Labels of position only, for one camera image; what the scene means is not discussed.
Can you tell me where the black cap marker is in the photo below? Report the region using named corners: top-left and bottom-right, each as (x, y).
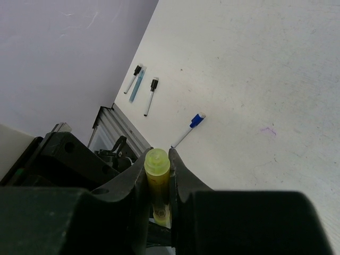
top-left (124, 64), bottom-right (143, 94)
top-left (143, 77), bottom-right (159, 117)

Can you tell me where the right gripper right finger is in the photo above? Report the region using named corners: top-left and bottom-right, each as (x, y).
top-left (168, 149), bottom-right (333, 254)

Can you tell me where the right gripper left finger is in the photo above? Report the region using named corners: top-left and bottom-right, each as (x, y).
top-left (1, 157), bottom-right (150, 254)

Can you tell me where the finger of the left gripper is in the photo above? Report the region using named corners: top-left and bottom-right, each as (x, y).
top-left (147, 222), bottom-right (172, 247)

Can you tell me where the blue cap whiteboard marker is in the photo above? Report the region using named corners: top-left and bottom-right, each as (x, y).
top-left (171, 112), bottom-right (206, 148)

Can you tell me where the black cap marker inner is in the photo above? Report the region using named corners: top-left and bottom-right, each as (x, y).
top-left (143, 77), bottom-right (159, 117)

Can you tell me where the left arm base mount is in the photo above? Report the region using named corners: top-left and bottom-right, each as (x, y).
top-left (95, 135), bottom-right (136, 173)

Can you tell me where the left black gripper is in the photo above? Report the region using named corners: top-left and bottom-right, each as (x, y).
top-left (0, 123), bottom-right (139, 192)

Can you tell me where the light blue pen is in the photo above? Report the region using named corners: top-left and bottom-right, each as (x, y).
top-left (129, 66), bottom-right (147, 103)

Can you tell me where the yellow highlighter pen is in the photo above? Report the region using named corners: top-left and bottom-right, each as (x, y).
top-left (144, 148), bottom-right (171, 227)

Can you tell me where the black cap marker outer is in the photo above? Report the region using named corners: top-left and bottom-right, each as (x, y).
top-left (124, 64), bottom-right (143, 94)

